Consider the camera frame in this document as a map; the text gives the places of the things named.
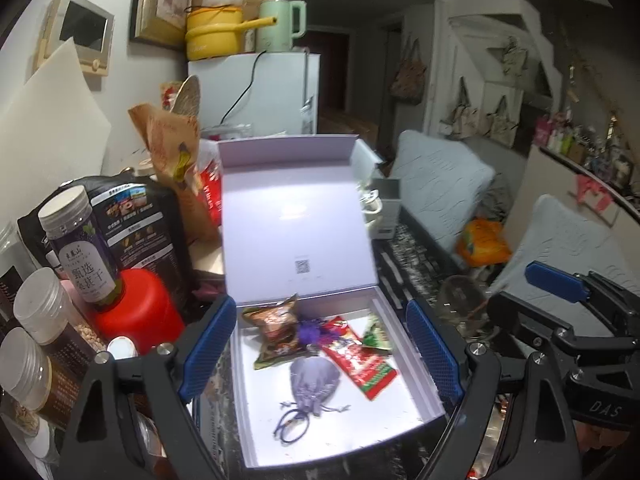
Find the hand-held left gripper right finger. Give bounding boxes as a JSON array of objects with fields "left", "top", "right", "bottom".
[{"left": 405, "top": 299, "right": 586, "bottom": 480}]

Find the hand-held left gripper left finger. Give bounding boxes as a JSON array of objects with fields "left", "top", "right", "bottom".
[{"left": 57, "top": 295, "right": 238, "bottom": 480}]

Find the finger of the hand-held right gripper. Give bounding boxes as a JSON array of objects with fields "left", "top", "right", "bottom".
[
  {"left": 487, "top": 292, "right": 601, "bottom": 368},
  {"left": 525, "top": 260, "right": 640, "bottom": 331}
]

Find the green snack packet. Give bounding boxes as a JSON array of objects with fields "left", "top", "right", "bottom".
[{"left": 362, "top": 312, "right": 393, "bottom": 356}]

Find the brown gold snack packet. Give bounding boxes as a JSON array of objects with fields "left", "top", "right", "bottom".
[{"left": 242, "top": 294, "right": 301, "bottom": 371}]

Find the red snack packet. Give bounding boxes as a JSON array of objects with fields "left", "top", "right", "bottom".
[{"left": 320, "top": 316, "right": 398, "bottom": 401}]

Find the purple tassel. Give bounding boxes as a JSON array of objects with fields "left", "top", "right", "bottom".
[{"left": 295, "top": 317, "right": 331, "bottom": 348}]

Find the purple drawstring pouch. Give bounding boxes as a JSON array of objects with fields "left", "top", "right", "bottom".
[{"left": 272, "top": 357, "right": 351, "bottom": 446}]

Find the lavender gift box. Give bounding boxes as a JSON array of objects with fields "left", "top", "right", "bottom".
[{"left": 216, "top": 133, "right": 448, "bottom": 468}]

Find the light blue covered chair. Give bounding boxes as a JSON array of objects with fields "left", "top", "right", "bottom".
[
  {"left": 492, "top": 195, "right": 640, "bottom": 311},
  {"left": 390, "top": 130, "right": 496, "bottom": 256}
]

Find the dark purple cloth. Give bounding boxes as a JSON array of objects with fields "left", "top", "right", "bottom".
[{"left": 192, "top": 280, "right": 227, "bottom": 302}]

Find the glass mug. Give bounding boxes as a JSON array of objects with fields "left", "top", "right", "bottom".
[{"left": 437, "top": 275, "right": 488, "bottom": 338}]

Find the red plastic canister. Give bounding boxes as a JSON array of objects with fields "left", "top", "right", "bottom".
[{"left": 95, "top": 269, "right": 186, "bottom": 356}]

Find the orange plastic bag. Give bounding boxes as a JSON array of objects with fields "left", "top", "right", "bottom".
[{"left": 457, "top": 217, "right": 513, "bottom": 267}]

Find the blue tablet tube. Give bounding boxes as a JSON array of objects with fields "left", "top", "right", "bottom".
[{"left": 107, "top": 336, "right": 138, "bottom": 361}]

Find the white counter cabinet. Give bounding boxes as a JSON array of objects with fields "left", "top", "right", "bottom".
[{"left": 507, "top": 145, "right": 640, "bottom": 241}]

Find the black printed food pouch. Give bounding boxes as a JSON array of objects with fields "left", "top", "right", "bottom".
[{"left": 17, "top": 175, "right": 193, "bottom": 311}]

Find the row of cosmetic bottles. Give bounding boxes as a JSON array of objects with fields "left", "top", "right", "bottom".
[{"left": 535, "top": 110, "right": 636, "bottom": 181}]

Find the red white snack bag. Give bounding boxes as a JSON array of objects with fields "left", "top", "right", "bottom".
[{"left": 200, "top": 165, "right": 223, "bottom": 226}]

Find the grey white box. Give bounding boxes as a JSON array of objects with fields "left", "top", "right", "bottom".
[{"left": 370, "top": 177, "right": 401, "bottom": 241}]

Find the white cup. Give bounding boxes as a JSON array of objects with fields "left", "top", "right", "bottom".
[{"left": 357, "top": 187, "right": 383, "bottom": 228}]

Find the cream tote bag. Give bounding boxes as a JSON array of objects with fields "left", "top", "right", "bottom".
[
  {"left": 482, "top": 95, "right": 523, "bottom": 148},
  {"left": 440, "top": 77, "right": 478, "bottom": 138}
]

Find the cluster of lidded food jars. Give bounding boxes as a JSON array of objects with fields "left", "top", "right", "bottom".
[{"left": 0, "top": 185, "right": 123, "bottom": 436}]

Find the brown paper bag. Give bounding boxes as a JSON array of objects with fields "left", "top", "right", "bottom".
[{"left": 128, "top": 102, "right": 221, "bottom": 241}]

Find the floral tote bag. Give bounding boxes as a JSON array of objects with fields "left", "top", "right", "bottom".
[{"left": 390, "top": 37, "right": 428, "bottom": 106}]

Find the round woven trivet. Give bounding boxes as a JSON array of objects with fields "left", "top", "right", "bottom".
[{"left": 172, "top": 75, "right": 202, "bottom": 116}]

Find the white under-stair cupboard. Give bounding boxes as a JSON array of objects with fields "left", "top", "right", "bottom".
[{"left": 447, "top": 15, "right": 551, "bottom": 146}]

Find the white fridge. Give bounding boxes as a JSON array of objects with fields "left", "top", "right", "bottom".
[{"left": 187, "top": 52, "right": 321, "bottom": 136}]

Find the white foam board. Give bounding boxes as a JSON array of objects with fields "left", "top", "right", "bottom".
[{"left": 0, "top": 37, "right": 113, "bottom": 211}]

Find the brown wooden door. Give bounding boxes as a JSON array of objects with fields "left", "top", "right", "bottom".
[{"left": 307, "top": 30, "right": 351, "bottom": 111}]

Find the yellow pot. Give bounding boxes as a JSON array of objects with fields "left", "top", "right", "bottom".
[{"left": 185, "top": 4, "right": 276, "bottom": 61}]

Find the green electric kettle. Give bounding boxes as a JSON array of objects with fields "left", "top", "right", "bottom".
[{"left": 256, "top": 0, "right": 307, "bottom": 53}]

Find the framed picture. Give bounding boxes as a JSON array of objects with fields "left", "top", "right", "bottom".
[{"left": 130, "top": 0, "right": 201, "bottom": 51}]

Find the black power cable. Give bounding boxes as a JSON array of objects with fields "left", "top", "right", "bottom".
[{"left": 220, "top": 52, "right": 266, "bottom": 126}]

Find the wall intercom panel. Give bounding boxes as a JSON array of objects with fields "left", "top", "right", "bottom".
[{"left": 37, "top": 0, "right": 115, "bottom": 77}]

